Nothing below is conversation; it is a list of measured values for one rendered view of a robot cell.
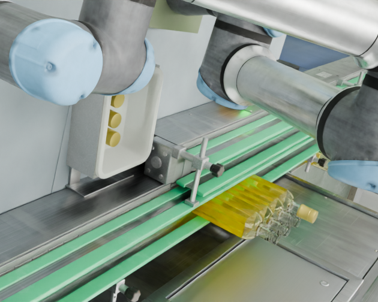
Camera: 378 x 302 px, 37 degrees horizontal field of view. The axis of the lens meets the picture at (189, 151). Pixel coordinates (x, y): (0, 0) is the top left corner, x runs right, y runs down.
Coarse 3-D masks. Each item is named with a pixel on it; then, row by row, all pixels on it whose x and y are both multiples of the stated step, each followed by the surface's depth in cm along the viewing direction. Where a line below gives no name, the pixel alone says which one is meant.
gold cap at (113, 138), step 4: (108, 128) 118; (108, 132) 117; (112, 132) 117; (116, 132) 117; (108, 136) 117; (112, 136) 117; (116, 136) 118; (120, 136) 119; (108, 140) 117; (112, 140) 117; (116, 140) 118; (108, 144) 118; (112, 144) 118; (116, 144) 119
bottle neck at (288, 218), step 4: (284, 212) 138; (288, 212) 138; (280, 216) 138; (284, 216) 137; (288, 216) 137; (292, 216) 137; (296, 216) 137; (280, 220) 138; (284, 220) 137; (288, 220) 137; (292, 220) 136; (296, 220) 136; (300, 220) 138; (288, 224) 137; (292, 224) 136; (296, 224) 136
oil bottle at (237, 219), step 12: (204, 204) 134; (216, 204) 132; (228, 204) 133; (240, 204) 134; (204, 216) 135; (216, 216) 133; (228, 216) 131; (240, 216) 129; (252, 216) 130; (228, 228) 132; (240, 228) 130; (252, 228) 128
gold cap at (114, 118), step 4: (112, 112) 115; (116, 112) 116; (112, 116) 114; (116, 116) 115; (120, 116) 116; (112, 120) 115; (116, 120) 116; (120, 120) 117; (108, 124) 115; (112, 124) 115; (116, 124) 116
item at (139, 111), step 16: (160, 80) 119; (128, 96) 123; (144, 96) 122; (128, 112) 125; (144, 112) 123; (112, 128) 123; (128, 128) 126; (144, 128) 124; (128, 144) 127; (144, 144) 125; (112, 160) 121; (128, 160) 123; (144, 160) 125
